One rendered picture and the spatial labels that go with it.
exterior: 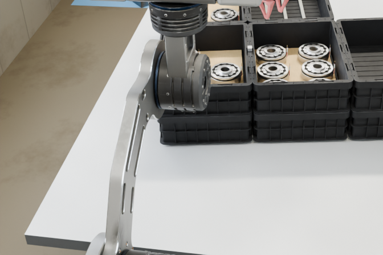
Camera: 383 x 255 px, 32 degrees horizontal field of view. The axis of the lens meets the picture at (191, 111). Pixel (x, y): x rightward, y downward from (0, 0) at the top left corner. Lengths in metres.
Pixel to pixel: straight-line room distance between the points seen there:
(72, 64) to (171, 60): 2.51
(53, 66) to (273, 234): 2.48
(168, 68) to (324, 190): 0.66
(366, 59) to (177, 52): 0.95
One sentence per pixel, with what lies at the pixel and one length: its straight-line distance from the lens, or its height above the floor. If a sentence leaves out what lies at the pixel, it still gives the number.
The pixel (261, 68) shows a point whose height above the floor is 0.86.
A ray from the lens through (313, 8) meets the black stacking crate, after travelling 2.66.
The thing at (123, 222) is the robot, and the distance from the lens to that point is 1.46.
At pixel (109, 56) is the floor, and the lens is 4.07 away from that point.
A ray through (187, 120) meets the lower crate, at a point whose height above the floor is 0.80.
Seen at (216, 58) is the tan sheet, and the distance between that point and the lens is 2.33.
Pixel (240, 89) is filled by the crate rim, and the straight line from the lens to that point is 2.01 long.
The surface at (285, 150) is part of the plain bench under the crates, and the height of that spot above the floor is 0.70.
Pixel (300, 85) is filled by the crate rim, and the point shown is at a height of 0.92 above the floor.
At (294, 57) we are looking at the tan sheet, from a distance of 2.33.
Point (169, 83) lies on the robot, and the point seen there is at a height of 1.17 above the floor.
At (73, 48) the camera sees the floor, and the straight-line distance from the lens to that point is 4.22.
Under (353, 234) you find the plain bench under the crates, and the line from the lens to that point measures 1.87.
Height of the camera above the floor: 2.03
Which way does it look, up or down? 35 degrees down
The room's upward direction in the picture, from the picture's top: 4 degrees counter-clockwise
